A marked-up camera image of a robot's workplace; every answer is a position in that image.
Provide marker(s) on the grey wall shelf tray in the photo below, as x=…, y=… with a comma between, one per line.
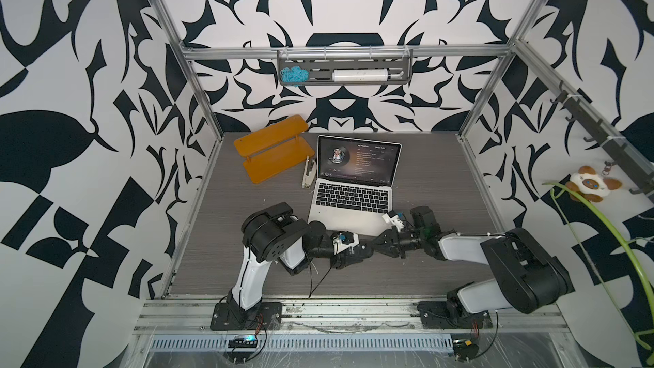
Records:
x=321, y=63

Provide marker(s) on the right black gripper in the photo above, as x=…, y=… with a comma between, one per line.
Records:
x=386, y=242

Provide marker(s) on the controller board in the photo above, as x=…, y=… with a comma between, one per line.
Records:
x=243, y=342
x=465, y=350

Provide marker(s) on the white paper roll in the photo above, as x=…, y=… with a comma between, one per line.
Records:
x=360, y=76

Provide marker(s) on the silver laptop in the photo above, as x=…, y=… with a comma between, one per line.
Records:
x=353, y=189

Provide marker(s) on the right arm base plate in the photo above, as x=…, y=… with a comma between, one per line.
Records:
x=449, y=316

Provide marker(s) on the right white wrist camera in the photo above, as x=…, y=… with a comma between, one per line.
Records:
x=395, y=220

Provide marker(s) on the left controller board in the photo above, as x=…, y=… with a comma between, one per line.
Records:
x=243, y=342

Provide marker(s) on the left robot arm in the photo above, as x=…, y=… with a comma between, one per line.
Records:
x=277, y=234

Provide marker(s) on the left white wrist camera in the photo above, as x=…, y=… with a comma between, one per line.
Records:
x=343, y=240

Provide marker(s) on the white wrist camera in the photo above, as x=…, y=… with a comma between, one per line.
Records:
x=395, y=220
x=343, y=240

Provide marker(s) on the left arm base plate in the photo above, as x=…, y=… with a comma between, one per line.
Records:
x=228, y=316

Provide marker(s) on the black hook rail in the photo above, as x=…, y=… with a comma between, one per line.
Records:
x=599, y=132

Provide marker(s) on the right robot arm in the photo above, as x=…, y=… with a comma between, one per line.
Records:
x=525, y=276

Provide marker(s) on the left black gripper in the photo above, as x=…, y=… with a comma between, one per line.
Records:
x=355, y=252

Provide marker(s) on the right controller board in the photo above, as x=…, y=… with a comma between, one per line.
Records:
x=465, y=350

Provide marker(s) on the teal cloth ball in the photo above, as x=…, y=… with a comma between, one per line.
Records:
x=294, y=75

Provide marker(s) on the grey stapler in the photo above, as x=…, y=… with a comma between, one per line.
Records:
x=309, y=173

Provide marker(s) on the plush cat toy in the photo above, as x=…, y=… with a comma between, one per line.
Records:
x=592, y=186

